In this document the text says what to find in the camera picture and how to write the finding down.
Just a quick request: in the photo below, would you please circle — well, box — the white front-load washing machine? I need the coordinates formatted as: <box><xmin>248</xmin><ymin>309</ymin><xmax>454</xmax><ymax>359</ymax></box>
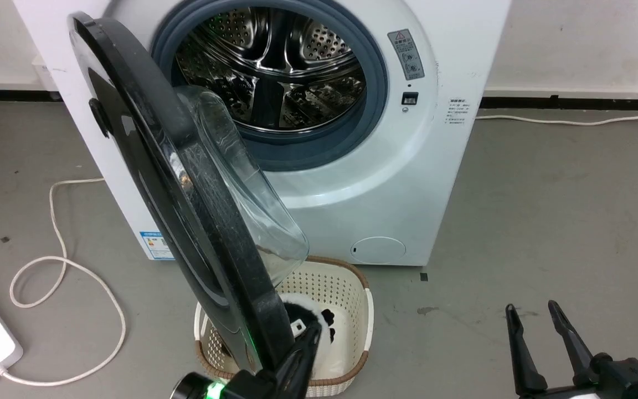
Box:
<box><xmin>13</xmin><ymin>0</ymin><xmax>512</xmax><ymax>268</ymax></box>

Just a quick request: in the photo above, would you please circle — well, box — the round white filter cover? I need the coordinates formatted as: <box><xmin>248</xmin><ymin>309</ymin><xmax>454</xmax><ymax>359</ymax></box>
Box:
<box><xmin>351</xmin><ymin>237</ymin><xmax>407</xmax><ymax>264</ymax></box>

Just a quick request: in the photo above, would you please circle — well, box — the steel washer drum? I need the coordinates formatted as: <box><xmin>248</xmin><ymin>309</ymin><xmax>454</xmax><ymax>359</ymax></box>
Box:
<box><xmin>174</xmin><ymin>7</ymin><xmax>367</xmax><ymax>134</ymax></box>

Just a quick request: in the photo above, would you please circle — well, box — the thin white floor cable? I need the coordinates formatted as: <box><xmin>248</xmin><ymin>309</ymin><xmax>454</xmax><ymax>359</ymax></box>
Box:
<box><xmin>475</xmin><ymin>105</ymin><xmax>638</xmax><ymax>126</ymax></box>

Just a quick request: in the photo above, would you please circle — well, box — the grey warning sticker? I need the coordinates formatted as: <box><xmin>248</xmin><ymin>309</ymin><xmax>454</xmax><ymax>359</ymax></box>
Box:
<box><xmin>388</xmin><ymin>29</ymin><xmax>425</xmax><ymax>81</ymax></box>

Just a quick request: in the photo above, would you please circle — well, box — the blue energy label sticker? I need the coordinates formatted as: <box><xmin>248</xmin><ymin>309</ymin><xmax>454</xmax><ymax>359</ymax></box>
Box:
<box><xmin>140</xmin><ymin>230</ymin><xmax>176</xmax><ymax>261</ymax></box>

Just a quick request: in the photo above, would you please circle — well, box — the cream perforated laundry basket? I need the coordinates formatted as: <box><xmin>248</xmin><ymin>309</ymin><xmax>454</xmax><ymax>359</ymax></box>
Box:
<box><xmin>194</xmin><ymin>256</ymin><xmax>374</xmax><ymax>397</ymax></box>

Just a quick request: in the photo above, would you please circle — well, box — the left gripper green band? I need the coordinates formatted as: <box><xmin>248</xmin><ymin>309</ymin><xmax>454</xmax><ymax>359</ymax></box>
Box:
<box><xmin>171</xmin><ymin>323</ymin><xmax>323</xmax><ymax>399</ymax></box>

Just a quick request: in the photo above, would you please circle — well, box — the white and black plush toy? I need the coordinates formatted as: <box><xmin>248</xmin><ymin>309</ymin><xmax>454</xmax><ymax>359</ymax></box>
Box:
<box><xmin>278</xmin><ymin>294</ymin><xmax>347</xmax><ymax>378</ymax></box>

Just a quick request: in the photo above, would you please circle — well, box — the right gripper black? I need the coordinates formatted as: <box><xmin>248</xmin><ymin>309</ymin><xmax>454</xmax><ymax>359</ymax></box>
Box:
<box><xmin>505</xmin><ymin>300</ymin><xmax>638</xmax><ymax>399</ymax></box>

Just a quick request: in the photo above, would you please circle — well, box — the grey rubber door gasket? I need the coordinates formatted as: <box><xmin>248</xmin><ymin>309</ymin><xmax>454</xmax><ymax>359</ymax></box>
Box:
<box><xmin>151</xmin><ymin>0</ymin><xmax>389</xmax><ymax>171</ymax></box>

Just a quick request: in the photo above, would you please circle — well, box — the black round glass washer door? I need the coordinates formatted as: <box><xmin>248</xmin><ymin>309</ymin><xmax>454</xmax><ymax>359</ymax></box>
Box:
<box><xmin>67</xmin><ymin>12</ymin><xmax>310</xmax><ymax>375</ymax></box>

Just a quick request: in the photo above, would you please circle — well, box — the white power strip cable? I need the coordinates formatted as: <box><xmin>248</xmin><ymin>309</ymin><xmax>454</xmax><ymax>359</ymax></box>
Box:
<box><xmin>0</xmin><ymin>177</ymin><xmax>127</xmax><ymax>387</ymax></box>

